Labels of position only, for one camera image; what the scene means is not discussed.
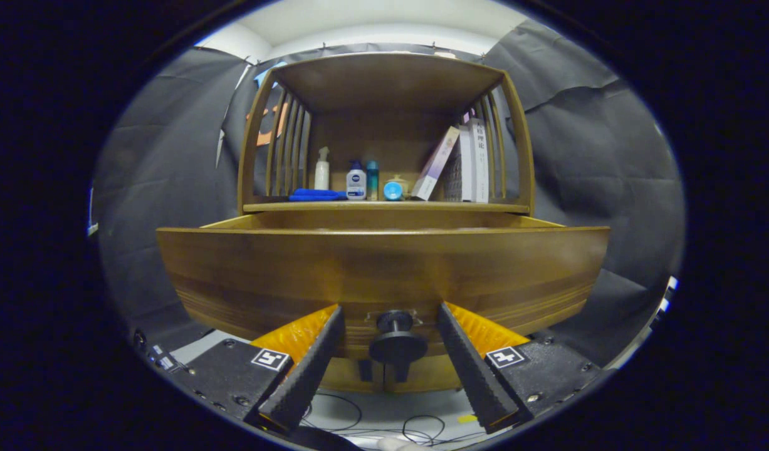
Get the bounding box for wooden cabinet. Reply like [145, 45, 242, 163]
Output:
[237, 52, 536, 394]

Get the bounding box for wooden countertop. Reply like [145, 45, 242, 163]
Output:
[243, 199, 531, 214]

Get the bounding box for blue folded cloth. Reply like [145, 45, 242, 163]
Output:
[289, 188, 348, 202]

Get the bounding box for black power strip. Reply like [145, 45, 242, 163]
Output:
[132, 328, 192, 375]

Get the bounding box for white frame equipment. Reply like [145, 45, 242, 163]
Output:
[86, 182, 100, 238]

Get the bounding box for thick white book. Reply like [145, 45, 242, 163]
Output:
[469, 118, 490, 203]

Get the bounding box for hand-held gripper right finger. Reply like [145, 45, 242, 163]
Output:
[436, 302, 604, 435]

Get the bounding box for black floor cables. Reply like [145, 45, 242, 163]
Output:
[301, 391, 480, 447]

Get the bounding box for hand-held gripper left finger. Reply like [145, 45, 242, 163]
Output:
[160, 304, 346, 436]

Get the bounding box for dark patterned book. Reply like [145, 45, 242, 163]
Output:
[444, 150, 464, 202]

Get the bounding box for purple white book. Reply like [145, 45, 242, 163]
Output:
[411, 126, 461, 201]

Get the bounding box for white lotion bottle blue cap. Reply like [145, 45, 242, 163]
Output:
[346, 160, 367, 200]

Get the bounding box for thin white book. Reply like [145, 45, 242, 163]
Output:
[458, 124, 476, 202]

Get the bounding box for wooden drawer with black knob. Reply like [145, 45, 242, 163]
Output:
[157, 212, 610, 378]

